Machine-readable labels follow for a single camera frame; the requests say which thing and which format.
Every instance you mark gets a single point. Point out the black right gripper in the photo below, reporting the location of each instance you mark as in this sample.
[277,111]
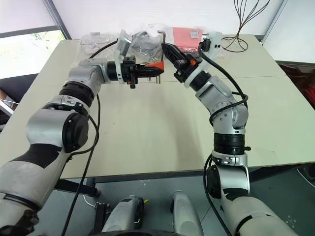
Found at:
[188,67]

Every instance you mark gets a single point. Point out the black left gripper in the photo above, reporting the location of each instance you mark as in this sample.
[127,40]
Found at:
[130,71]

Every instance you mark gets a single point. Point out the small metal hex key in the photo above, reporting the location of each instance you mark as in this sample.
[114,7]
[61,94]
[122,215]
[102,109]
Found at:
[164,37]

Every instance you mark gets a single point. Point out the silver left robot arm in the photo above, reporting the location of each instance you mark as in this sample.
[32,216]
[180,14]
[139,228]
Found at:
[49,127]

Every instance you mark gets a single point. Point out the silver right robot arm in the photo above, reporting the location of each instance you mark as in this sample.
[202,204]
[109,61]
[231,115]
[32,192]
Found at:
[226,100]

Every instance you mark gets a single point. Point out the red flat package stack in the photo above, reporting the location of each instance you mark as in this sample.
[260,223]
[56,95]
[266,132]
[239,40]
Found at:
[183,37]

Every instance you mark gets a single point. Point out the bag of black parts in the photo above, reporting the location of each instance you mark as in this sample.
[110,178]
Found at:
[145,44]

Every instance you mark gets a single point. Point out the clear bag with small parts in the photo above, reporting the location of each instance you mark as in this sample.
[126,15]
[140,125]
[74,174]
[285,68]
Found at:
[96,41]

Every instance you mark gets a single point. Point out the dark red bundle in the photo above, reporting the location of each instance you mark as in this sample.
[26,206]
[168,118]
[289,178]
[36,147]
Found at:
[305,86]

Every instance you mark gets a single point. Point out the brown cardboard box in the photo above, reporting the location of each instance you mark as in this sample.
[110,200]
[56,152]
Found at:
[7,100]

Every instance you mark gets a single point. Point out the grey left robot leg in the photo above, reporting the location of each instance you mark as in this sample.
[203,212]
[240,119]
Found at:
[123,216]

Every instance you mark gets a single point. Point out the grey robot leg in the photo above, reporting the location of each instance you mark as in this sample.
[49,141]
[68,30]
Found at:
[123,216]
[187,216]

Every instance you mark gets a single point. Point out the grey right robot leg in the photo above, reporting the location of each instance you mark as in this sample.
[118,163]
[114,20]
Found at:
[187,216]

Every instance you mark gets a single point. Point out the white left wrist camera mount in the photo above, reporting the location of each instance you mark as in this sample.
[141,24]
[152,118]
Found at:
[123,43]

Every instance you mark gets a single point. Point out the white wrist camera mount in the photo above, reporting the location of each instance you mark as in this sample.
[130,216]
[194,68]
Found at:
[123,43]
[215,41]

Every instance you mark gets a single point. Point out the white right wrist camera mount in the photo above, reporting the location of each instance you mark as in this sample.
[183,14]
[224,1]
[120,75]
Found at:
[215,41]

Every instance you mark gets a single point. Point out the window with black frame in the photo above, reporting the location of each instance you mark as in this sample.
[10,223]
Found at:
[27,54]

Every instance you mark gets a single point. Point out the black metal table frame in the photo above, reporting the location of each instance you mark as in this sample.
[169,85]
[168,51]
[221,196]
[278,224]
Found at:
[73,188]

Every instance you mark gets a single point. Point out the black metal support post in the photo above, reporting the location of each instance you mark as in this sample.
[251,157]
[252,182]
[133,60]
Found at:
[101,216]

